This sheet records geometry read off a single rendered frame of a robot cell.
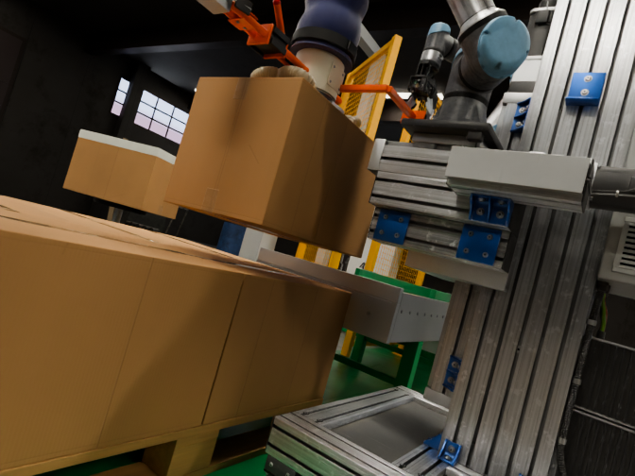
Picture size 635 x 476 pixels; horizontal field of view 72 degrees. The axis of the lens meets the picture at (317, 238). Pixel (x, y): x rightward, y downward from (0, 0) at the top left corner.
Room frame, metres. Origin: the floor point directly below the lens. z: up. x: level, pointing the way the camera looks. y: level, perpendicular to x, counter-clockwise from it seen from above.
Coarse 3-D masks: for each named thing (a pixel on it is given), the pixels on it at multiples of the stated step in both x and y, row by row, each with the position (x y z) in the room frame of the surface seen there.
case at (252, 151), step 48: (240, 96) 1.23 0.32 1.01; (288, 96) 1.14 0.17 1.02; (192, 144) 1.30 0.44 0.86; (240, 144) 1.20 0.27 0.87; (288, 144) 1.13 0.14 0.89; (336, 144) 1.32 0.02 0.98; (192, 192) 1.27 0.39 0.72; (240, 192) 1.17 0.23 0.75; (288, 192) 1.18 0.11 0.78; (336, 192) 1.38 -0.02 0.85; (336, 240) 1.45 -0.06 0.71
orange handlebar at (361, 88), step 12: (228, 12) 1.14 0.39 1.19; (240, 12) 1.13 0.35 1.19; (240, 24) 1.17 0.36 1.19; (252, 24) 1.17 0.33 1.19; (252, 36) 1.23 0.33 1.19; (264, 36) 1.21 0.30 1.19; (360, 84) 1.40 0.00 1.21; (372, 84) 1.38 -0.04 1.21; (384, 84) 1.36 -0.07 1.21; (336, 96) 1.54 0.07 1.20; (396, 96) 1.39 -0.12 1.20; (408, 108) 1.47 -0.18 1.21
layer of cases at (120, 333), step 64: (0, 256) 0.68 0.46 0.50; (64, 256) 0.76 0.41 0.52; (128, 256) 0.85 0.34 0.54; (192, 256) 1.20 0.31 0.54; (0, 320) 0.70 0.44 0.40; (64, 320) 0.78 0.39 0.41; (128, 320) 0.89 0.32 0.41; (192, 320) 1.03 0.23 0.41; (256, 320) 1.22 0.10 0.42; (320, 320) 1.50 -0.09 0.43; (0, 384) 0.72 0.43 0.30; (64, 384) 0.81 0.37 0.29; (128, 384) 0.92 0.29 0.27; (192, 384) 1.08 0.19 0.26; (256, 384) 1.29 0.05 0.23; (320, 384) 1.60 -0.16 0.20; (0, 448) 0.75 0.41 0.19; (64, 448) 0.84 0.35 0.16
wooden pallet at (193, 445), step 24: (288, 408) 1.45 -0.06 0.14; (192, 432) 1.11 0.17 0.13; (216, 432) 1.19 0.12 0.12; (264, 432) 1.50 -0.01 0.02; (72, 456) 0.86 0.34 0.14; (96, 456) 0.90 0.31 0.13; (144, 456) 1.13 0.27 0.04; (168, 456) 1.08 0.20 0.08; (192, 456) 1.13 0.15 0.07; (216, 456) 1.26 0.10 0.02; (240, 456) 1.30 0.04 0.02
